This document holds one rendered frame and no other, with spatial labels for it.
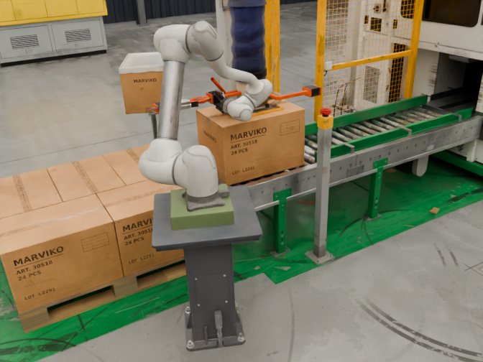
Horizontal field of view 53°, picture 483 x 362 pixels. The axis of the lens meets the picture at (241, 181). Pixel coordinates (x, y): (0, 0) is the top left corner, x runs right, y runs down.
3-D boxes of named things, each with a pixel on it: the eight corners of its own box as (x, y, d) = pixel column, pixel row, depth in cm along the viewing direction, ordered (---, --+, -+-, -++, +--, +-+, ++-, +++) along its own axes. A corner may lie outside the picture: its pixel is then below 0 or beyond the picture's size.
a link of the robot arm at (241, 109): (231, 121, 279) (248, 105, 281) (244, 128, 267) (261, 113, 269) (222, 106, 273) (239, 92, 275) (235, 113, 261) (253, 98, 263)
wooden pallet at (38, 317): (159, 203, 401) (158, 188, 394) (213, 264, 322) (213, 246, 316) (5, 248, 349) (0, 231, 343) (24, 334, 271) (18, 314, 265)
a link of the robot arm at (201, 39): (227, 42, 233) (202, 42, 238) (215, 14, 218) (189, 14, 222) (219, 63, 228) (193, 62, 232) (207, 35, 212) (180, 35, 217)
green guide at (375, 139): (468, 116, 399) (470, 106, 395) (479, 120, 391) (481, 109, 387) (313, 161, 331) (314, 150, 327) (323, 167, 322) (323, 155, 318)
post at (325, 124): (320, 251, 331) (326, 113, 286) (326, 256, 326) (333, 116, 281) (312, 254, 328) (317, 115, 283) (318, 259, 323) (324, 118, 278)
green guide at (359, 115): (417, 100, 441) (419, 91, 437) (427, 103, 433) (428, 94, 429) (272, 138, 373) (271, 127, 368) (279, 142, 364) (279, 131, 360)
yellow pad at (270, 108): (275, 105, 319) (275, 98, 316) (284, 110, 311) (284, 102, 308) (231, 115, 304) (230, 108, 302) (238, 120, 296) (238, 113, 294)
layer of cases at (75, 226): (157, 188, 394) (152, 143, 376) (212, 246, 316) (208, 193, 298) (0, 231, 343) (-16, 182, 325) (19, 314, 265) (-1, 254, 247)
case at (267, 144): (273, 146, 360) (272, 94, 342) (304, 164, 328) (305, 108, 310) (200, 164, 336) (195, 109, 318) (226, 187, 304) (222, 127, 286)
